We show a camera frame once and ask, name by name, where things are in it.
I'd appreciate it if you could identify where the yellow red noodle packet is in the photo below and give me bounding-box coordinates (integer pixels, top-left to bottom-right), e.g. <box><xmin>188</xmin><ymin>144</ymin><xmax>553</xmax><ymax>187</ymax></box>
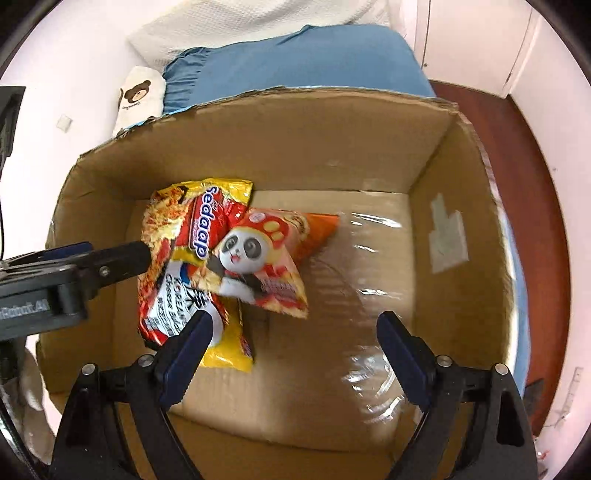
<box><xmin>137</xmin><ymin>178</ymin><xmax>253</xmax><ymax>372</ymax></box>

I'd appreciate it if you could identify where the bear print pillow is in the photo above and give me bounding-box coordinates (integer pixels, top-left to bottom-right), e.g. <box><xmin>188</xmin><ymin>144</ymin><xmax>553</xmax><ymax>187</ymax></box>
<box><xmin>112</xmin><ymin>66</ymin><xmax>166</xmax><ymax>137</ymax></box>

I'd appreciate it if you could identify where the white door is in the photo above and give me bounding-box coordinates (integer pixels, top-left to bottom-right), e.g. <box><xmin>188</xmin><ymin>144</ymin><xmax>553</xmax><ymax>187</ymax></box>
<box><xmin>414</xmin><ymin>0</ymin><xmax>540</xmax><ymax>98</ymax></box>

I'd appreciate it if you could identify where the cardboard milk box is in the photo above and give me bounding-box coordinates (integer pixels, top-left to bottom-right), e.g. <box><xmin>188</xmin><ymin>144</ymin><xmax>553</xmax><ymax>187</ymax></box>
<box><xmin>46</xmin><ymin>88</ymin><xmax>519</xmax><ymax>479</ymax></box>

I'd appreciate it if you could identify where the white grey pillow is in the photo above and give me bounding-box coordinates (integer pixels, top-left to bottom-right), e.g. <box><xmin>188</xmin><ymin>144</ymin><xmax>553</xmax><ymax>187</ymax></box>
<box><xmin>126</xmin><ymin>1</ymin><xmax>401</xmax><ymax>70</ymax></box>

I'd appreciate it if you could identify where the wall socket plate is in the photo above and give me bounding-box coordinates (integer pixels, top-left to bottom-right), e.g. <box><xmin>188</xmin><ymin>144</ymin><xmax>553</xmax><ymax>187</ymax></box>
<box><xmin>56</xmin><ymin>115</ymin><xmax>73</xmax><ymax>133</ymax></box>

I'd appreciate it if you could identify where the blue bed sheet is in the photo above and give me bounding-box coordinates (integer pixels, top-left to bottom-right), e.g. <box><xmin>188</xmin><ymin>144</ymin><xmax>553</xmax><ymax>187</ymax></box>
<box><xmin>163</xmin><ymin>25</ymin><xmax>435</xmax><ymax>114</ymax></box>

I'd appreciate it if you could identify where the orange panda snack bag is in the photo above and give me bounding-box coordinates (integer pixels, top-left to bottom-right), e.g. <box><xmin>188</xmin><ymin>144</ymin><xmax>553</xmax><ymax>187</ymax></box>
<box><xmin>191</xmin><ymin>208</ymin><xmax>339</xmax><ymax>319</ymax></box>

